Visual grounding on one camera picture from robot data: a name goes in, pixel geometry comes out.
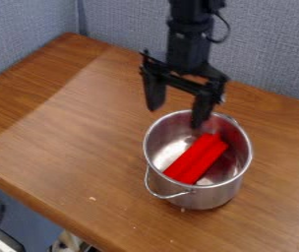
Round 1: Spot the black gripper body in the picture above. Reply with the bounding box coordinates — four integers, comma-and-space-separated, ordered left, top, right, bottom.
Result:
139, 49, 230, 103

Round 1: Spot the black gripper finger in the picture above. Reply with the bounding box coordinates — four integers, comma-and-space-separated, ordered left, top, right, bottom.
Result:
190, 91, 214, 129
141, 70, 167, 111

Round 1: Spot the red block object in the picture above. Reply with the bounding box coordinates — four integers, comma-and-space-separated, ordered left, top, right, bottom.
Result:
163, 133, 228, 185

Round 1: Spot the stainless steel pot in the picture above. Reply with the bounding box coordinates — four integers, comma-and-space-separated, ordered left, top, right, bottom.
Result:
143, 110, 254, 210

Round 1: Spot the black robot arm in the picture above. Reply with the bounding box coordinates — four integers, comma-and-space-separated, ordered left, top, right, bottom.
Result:
139, 0, 231, 128

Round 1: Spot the white object under table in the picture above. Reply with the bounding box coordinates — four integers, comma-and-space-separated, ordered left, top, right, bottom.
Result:
47, 230, 100, 252

